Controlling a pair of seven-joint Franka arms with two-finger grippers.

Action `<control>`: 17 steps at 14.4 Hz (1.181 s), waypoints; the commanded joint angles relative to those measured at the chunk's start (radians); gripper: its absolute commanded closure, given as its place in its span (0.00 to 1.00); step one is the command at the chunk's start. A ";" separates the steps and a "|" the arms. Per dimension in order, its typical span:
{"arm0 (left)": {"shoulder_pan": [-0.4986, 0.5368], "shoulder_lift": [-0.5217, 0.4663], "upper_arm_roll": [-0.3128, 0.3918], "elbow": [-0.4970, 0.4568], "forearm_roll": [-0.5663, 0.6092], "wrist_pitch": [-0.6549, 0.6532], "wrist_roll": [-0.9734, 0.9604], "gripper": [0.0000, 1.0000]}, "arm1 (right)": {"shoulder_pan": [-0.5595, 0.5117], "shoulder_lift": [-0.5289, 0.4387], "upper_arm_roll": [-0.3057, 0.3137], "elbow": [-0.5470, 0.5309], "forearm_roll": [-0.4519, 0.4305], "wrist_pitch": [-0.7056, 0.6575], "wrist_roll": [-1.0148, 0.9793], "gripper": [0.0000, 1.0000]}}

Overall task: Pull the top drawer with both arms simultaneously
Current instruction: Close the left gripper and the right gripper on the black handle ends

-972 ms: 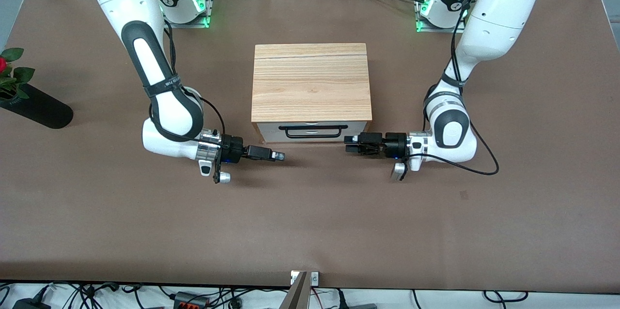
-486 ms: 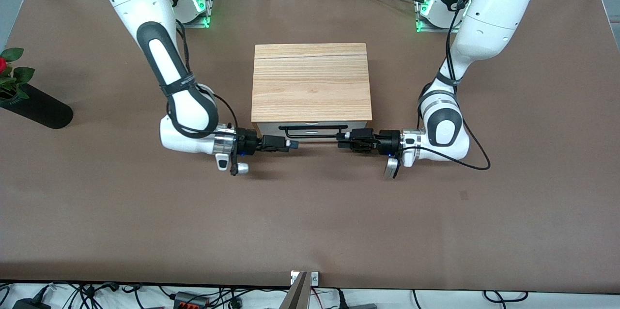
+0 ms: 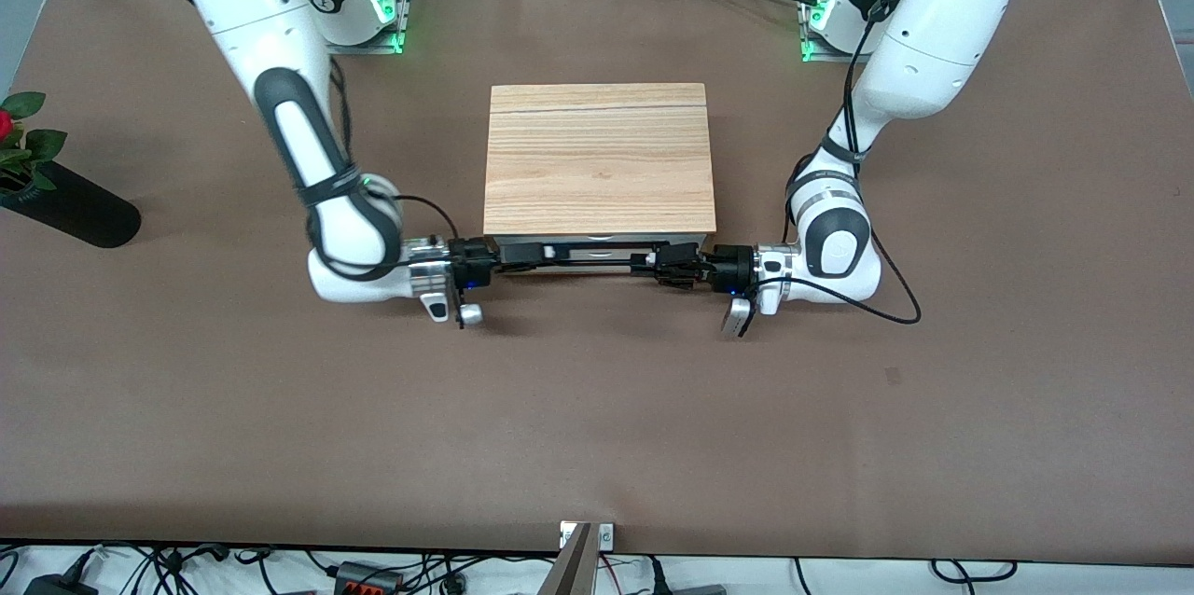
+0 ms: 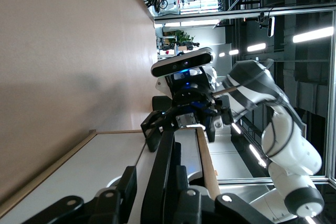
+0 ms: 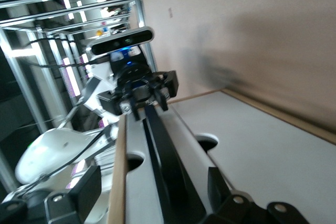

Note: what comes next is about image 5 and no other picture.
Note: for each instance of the aluminium profile frame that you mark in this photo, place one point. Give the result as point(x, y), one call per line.
point(140, 6)

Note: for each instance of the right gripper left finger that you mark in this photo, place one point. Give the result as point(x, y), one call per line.
point(84, 190)

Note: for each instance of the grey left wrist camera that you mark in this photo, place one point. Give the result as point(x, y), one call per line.
point(123, 41)

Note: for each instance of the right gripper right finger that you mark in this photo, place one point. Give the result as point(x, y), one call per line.
point(218, 190)

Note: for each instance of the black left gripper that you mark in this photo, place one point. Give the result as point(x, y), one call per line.
point(168, 82)

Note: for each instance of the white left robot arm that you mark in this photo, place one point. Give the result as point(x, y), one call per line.
point(47, 150)

